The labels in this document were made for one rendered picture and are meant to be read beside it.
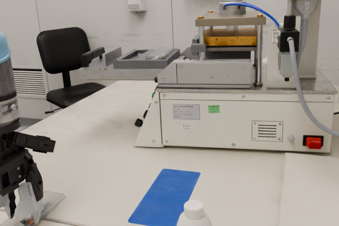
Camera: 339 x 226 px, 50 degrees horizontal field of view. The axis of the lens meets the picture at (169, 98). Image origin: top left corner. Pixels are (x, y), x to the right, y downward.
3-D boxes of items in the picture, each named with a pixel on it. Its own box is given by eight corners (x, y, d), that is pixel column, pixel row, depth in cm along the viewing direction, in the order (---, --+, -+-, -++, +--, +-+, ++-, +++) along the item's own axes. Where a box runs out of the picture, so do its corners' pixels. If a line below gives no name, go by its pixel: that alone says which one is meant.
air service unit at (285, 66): (291, 71, 92) (294, 11, 87) (298, 86, 78) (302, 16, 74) (270, 71, 93) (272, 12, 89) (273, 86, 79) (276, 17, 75)
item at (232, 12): (281, 38, 117) (283, -4, 113) (292, 55, 88) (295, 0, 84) (207, 39, 122) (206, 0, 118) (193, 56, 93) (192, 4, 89)
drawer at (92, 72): (185, 66, 124) (185, 44, 121) (173, 82, 103) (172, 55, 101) (105, 66, 130) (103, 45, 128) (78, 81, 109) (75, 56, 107)
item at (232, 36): (260, 40, 115) (261, 9, 113) (263, 51, 95) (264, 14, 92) (206, 41, 119) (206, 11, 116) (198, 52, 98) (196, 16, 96)
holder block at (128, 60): (180, 56, 122) (179, 48, 121) (167, 68, 103) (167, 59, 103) (133, 56, 125) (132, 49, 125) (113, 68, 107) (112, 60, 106)
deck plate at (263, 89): (314, 65, 121) (314, 62, 121) (337, 94, 89) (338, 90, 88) (179, 65, 131) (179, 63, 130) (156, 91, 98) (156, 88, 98)
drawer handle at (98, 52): (105, 58, 125) (104, 46, 124) (88, 67, 111) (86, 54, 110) (100, 58, 126) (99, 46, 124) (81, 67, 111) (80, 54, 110)
